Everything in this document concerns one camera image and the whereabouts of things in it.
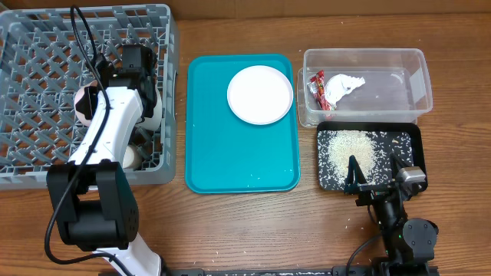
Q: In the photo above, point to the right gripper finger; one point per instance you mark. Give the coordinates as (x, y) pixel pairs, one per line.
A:
(398, 167)
(355, 182)

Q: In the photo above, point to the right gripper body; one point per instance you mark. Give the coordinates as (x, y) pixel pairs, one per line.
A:
(375, 190)

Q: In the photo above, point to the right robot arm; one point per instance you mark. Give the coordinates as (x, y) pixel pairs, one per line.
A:
(409, 243)

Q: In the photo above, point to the grey bowl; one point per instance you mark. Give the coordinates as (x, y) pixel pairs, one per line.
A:
(153, 123)

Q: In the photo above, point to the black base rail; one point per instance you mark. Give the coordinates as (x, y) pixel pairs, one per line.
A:
(335, 271)

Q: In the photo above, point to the white wrapper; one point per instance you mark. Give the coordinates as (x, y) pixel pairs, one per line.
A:
(339, 86)

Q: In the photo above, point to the clear plastic bin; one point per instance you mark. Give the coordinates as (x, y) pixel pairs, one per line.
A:
(396, 88)

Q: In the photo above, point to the white cup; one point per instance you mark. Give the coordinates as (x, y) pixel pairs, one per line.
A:
(132, 159)

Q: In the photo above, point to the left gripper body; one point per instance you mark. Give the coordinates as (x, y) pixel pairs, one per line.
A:
(151, 108)

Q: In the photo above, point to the pink bowl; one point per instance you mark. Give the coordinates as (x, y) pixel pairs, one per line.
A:
(77, 104)

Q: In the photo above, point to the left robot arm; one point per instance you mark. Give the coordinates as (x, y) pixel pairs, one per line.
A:
(94, 207)

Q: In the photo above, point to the red snack wrapper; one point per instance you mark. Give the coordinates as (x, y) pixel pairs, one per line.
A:
(316, 86)

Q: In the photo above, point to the teal serving tray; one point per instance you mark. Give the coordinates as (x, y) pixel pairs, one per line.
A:
(225, 154)

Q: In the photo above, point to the grey plastic dish rack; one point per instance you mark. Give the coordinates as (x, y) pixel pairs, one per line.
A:
(42, 67)

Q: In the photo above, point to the large white plate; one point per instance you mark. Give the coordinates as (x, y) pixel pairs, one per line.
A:
(260, 95)

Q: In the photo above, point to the black tray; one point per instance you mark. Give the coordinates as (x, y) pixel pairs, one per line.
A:
(410, 128)

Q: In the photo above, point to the pile of rice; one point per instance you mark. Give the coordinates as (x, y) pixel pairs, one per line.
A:
(371, 149)

